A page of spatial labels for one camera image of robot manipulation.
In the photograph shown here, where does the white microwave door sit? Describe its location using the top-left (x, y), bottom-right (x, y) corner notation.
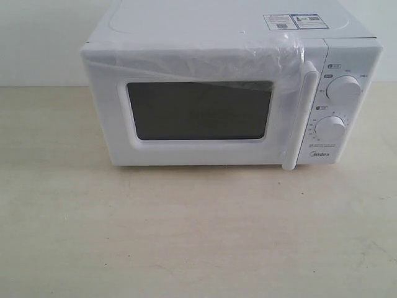
top-left (83, 39), bottom-right (328, 170)

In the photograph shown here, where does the clear plastic film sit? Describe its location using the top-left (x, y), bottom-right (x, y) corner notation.
top-left (81, 33), bottom-right (306, 92)

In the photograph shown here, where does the white Midea microwave body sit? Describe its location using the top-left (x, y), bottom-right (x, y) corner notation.
top-left (84, 1), bottom-right (382, 166)

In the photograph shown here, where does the lower white control knob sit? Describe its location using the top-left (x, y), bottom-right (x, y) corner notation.
top-left (314, 116), bottom-right (346, 141)

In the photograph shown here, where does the upper white control knob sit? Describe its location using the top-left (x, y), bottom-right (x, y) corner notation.
top-left (326, 75), bottom-right (362, 105)

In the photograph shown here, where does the white control knob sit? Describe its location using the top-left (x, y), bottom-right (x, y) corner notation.
top-left (326, 75), bottom-right (362, 105)
top-left (314, 116), bottom-right (346, 141)

